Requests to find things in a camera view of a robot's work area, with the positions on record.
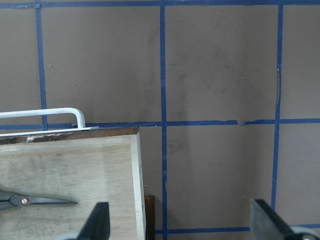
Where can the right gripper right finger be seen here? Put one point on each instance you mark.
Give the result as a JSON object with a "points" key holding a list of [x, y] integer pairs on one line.
{"points": [[266, 224]]}

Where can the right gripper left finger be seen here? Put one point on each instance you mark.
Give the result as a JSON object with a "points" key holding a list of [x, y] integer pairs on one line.
{"points": [[97, 226]]}

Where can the brown wooden drawer box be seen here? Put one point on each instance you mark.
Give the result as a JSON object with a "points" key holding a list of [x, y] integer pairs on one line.
{"points": [[84, 167]]}

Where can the red grey handled scissors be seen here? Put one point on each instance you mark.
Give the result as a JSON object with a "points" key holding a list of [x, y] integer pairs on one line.
{"points": [[12, 199]]}

